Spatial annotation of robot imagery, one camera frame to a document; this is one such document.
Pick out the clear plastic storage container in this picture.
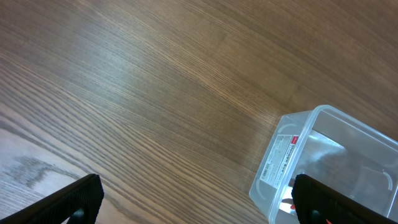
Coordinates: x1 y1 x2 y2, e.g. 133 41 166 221
249 105 397 223

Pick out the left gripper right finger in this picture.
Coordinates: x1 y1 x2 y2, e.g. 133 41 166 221
292 174 395 224

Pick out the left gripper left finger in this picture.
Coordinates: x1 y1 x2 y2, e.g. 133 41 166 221
1 174 104 224

